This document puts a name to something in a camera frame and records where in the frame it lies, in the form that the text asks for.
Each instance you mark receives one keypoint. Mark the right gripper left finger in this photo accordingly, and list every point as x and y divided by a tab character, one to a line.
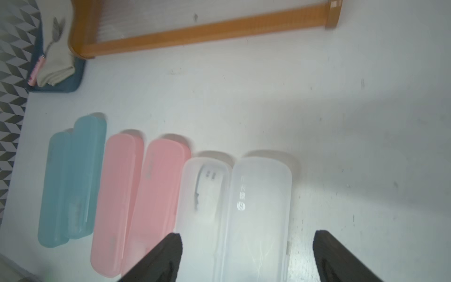
161	264

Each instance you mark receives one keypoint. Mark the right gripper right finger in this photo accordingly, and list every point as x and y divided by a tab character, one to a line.
335	263

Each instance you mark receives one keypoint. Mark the clear pencil case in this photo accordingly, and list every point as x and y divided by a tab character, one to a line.
203	192
256	226

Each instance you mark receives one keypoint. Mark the pink pencil case right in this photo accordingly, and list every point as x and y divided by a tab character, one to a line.
154	214

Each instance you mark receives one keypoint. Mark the pink pencil case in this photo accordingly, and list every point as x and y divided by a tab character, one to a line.
154	214
121	170

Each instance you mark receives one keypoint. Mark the pink pencil case left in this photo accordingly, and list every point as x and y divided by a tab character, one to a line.
121	170

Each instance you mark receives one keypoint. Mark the teal pencil case outer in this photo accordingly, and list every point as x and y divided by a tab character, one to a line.
53	222

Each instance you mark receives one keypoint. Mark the teal pencil case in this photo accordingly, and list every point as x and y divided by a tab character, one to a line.
87	144
53	222

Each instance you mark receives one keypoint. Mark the teal pencil case inner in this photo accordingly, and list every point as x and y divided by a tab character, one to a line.
87	144

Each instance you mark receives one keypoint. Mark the wooden two-tier shelf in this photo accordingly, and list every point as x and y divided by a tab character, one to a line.
82	38

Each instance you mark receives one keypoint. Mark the dark teal tray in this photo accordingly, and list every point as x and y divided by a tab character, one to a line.
68	85

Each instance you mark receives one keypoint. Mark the beige folded cloth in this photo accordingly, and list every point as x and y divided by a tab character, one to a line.
59	62

